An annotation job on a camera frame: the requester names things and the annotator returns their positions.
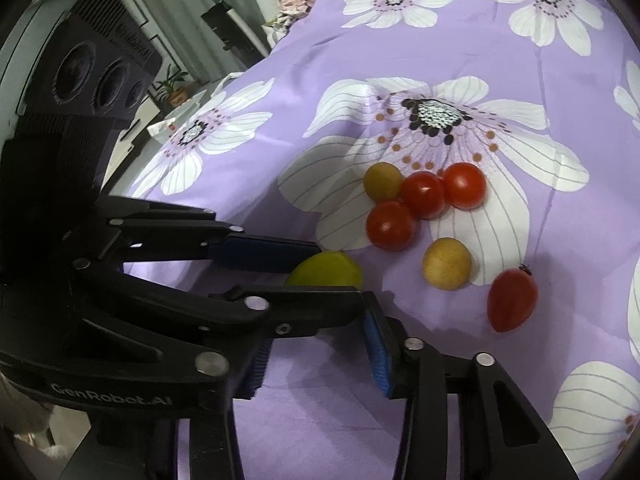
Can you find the pink fabric bundle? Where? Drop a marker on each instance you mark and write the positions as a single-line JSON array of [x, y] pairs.
[[289, 12]]

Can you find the tan longan fruit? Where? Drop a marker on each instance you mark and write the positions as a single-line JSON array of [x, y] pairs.
[[382, 182], [447, 264]]

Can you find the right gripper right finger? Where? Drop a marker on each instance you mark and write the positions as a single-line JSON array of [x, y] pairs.
[[501, 434]]

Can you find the green lime fruit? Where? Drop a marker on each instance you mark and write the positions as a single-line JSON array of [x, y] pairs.
[[332, 269]]

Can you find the purple floral tablecloth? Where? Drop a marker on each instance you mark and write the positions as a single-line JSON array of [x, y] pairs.
[[541, 95]]

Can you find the black camera box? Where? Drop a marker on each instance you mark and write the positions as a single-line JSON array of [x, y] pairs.
[[73, 74]]

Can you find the small potted plant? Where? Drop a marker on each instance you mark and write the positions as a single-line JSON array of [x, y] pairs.
[[170, 84]]

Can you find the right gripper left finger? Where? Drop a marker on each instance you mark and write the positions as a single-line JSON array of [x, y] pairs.
[[226, 370]]

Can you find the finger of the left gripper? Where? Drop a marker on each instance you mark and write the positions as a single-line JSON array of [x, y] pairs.
[[145, 231], [134, 319]]

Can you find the oval red cherry tomato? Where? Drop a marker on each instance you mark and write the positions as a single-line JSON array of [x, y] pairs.
[[512, 298]]

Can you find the black phone stand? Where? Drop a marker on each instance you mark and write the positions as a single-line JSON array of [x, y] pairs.
[[235, 34]]

